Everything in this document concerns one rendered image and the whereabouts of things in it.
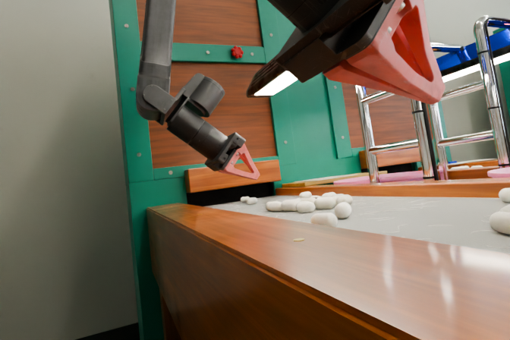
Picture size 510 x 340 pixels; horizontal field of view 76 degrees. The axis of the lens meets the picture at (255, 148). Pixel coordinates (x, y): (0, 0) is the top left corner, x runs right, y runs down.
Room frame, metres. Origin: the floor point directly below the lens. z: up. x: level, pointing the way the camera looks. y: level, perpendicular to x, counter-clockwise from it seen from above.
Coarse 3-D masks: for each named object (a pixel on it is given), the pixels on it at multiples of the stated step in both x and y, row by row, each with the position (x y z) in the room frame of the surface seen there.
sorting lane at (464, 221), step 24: (288, 216) 0.56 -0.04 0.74; (336, 216) 0.49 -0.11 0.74; (360, 216) 0.46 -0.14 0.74; (384, 216) 0.44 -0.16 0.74; (408, 216) 0.42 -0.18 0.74; (432, 216) 0.40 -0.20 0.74; (456, 216) 0.38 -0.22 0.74; (480, 216) 0.36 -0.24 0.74; (432, 240) 0.29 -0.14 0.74; (456, 240) 0.28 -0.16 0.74; (480, 240) 0.27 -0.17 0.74; (504, 240) 0.26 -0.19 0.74
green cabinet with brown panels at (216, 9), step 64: (128, 0) 0.95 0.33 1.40; (192, 0) 1.05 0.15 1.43; (256, 0) 1.14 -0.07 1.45; (128, 64) 0.95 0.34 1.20; (192, 64) 1.04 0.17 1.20; (256, 64) 1.13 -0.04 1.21; (128, 128) 0.94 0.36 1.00; (256, 128) 1.11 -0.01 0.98; (320, 128) 1.22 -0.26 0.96; (384, 128) 1.35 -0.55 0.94
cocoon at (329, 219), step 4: (312, 216) 0.41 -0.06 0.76; (316, 216) 0.40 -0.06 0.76; (320, 216) 0.40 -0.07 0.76; (324, 216) 0.40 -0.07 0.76; (328, 216) 0.40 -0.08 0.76; (332, 216) 0.40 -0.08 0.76; (312, 220) 0.41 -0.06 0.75; (316, 220) 0.40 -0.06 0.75; (320, 220) 0.40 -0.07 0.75; (324, 220) 0.40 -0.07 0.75; (328, 220) 0.39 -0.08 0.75; (332, 220) 0.39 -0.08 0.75; (336, 220) 0.40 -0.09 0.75; (320, 224) 0.40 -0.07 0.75; (324, 224) 0.40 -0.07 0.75; (328, 224) 0.39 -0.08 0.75; (332, 224) 0.39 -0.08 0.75; (336, 224) 0.40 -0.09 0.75
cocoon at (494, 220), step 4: (496, 212) 0.29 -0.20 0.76; (500, 212) 0.28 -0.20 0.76; (504, 212) 0.28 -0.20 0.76; (508, 212) 0.28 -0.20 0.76; (492, 216) 0.29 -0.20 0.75; (496, 216) 0.28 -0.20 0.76; (500, 216) 0.28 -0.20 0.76; (504, 216) 0.27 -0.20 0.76; (508, 216) 0.27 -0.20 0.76; (492, 220) 0.29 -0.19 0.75; (496, 220) 0.28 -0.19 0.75; (500, 220) 0.28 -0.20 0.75; (504, 220) 0.27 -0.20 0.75; (508, 220) 0.27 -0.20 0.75; (492, 224) 0.29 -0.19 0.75; (496, 224) 0.28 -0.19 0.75; (500, 224) 0.28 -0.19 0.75; (504, 224) 0.27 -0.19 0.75; (508, 224) 0.27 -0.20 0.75; (496, 228) 0.28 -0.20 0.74; (500, 228) 0.28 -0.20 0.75; (504, 228) 0.27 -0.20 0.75; (508, 228) 0.27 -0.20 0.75; (504, 232) 0.28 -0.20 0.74; (508, 232) 0.27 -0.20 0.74
